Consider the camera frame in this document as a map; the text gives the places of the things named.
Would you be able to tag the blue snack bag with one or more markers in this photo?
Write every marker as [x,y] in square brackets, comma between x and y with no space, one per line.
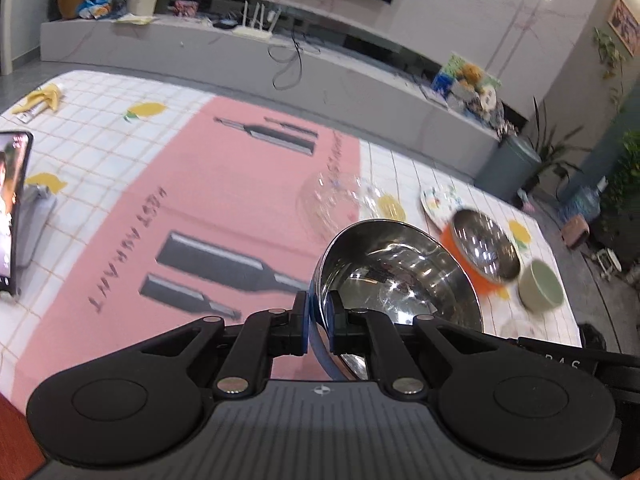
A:
[101,9]

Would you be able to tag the teddy bear toy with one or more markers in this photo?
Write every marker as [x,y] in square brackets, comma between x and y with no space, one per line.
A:
[469,76]

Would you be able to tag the pink checkered lemon tablecloth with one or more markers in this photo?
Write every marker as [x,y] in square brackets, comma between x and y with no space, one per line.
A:
[168,199]

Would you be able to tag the blue steel bowl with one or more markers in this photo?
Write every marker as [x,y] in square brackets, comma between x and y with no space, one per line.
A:
[390,267]

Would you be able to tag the orange steel bowl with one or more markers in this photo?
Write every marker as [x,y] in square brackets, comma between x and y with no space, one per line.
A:
[484,251]

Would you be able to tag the white fruity printed plate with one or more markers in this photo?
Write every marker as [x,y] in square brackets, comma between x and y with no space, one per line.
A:
[440,203]

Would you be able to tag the white wifi router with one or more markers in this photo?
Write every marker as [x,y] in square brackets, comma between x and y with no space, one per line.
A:
[257,22]

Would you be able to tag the blue water jug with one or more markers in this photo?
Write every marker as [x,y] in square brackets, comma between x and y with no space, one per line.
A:
[586,202]

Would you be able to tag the framed wall picture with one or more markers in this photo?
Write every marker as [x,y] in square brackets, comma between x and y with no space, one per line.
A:
[625,25]

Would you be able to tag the pink plastic stool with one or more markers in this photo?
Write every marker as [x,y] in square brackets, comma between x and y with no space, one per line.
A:
[575,231]

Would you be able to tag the yellow cloth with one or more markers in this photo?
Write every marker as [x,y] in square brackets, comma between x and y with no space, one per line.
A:
[48,96]

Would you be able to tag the green floor plant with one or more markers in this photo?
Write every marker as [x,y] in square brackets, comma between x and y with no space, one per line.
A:
[550,148]

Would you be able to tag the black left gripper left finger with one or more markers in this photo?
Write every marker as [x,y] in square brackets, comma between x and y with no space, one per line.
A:
[250,348]

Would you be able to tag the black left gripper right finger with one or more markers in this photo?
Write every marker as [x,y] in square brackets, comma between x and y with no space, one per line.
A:
[373,335]

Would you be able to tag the grey round trash bin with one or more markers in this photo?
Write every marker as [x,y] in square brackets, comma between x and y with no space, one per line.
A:
[508,169]

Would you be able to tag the black smartphone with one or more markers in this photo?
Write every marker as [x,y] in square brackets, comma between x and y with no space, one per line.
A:
[15,150]

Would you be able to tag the grey tv console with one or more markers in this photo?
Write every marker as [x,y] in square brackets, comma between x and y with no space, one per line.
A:
[294,70]

